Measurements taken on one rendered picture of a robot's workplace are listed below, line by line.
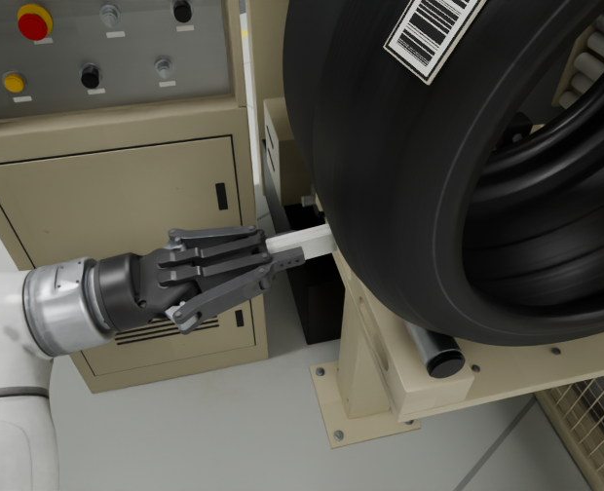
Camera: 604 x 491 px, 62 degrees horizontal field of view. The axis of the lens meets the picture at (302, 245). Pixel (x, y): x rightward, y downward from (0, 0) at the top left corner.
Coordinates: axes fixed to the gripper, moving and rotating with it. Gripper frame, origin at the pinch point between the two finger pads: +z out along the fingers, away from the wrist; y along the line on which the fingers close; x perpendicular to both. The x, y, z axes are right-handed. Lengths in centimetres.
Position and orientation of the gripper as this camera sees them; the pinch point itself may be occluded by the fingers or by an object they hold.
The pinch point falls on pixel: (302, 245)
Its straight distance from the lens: 51.2
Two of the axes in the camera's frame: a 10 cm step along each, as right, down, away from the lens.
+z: 9.6, -2.5, 0.7
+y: -2.3, -6.8, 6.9
